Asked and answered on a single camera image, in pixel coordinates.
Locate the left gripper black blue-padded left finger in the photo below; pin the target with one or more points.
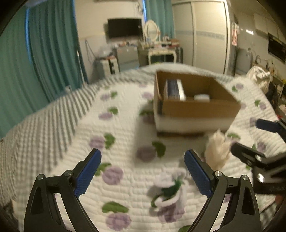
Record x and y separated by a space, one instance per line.
42 212

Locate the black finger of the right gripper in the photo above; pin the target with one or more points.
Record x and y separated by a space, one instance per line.
252 156

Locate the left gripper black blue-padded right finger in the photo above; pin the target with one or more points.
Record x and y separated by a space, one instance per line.
242 213

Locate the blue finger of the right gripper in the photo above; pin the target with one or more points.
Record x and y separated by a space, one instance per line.
273 126

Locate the cream plastic bag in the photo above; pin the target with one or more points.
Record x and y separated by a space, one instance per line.
217 150

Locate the white green fuzzy loop toy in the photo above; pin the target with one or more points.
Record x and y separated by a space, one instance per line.
172 189

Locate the blue Vinda tissue pack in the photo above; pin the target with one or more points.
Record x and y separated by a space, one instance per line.
173 90

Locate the grey checked bed sheet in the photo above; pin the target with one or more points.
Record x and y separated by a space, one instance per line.
44 136

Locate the white cloth in box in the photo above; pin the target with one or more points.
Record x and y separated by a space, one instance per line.
202 98

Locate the black range hood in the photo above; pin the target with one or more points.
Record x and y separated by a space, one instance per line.
276 47

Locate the brown white cardboard box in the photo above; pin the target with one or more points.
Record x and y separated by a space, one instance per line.
190 116

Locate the white floral quilted blanket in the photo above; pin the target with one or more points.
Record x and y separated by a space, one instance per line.
120 123

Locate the white sliding wardrobe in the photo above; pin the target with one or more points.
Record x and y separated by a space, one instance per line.
203 31

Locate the white dressing table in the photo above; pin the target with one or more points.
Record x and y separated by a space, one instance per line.
145 52

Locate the oval vanity mirror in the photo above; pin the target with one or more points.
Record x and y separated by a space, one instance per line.
151 31

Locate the teal window curtain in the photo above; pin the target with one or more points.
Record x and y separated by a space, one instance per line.
40 59

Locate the grey mini fridge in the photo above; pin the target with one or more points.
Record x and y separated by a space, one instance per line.
127 57

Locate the black wall television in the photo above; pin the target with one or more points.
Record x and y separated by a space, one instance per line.
124 27

